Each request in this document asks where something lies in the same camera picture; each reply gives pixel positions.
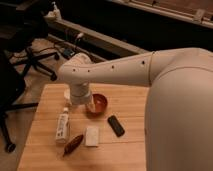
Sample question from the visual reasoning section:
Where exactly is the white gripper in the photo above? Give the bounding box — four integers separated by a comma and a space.
70, 83, 92, 105

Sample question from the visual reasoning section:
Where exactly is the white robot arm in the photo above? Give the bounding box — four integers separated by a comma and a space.
58, 48, 213, 171

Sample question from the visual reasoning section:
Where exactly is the white paper cup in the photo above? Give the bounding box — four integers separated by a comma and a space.
64, 88, 72, 105

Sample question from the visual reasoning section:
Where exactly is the red wooden bowl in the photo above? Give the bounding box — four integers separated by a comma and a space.
85, 94, 108, 117

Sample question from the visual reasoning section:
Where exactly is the white rectangular sponge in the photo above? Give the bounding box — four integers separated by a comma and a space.
85, 126, 99, 147

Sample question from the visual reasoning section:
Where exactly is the blue power strip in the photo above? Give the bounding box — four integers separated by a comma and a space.
61, 48, 75, 59

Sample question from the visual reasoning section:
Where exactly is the white plastic bottle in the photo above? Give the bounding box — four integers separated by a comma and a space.
55, 107, 70, 144

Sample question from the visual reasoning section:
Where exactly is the brown chip bag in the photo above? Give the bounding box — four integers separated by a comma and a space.
63, 134, 84, 156

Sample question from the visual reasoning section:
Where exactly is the black chair at left edge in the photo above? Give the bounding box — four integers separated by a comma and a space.
0, 49, 40, 154

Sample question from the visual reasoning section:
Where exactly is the white spray bottle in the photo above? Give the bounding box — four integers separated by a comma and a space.
46, 2, 62, 20

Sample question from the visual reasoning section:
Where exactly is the black office chair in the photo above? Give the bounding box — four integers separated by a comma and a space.
0, 0, 61, 82

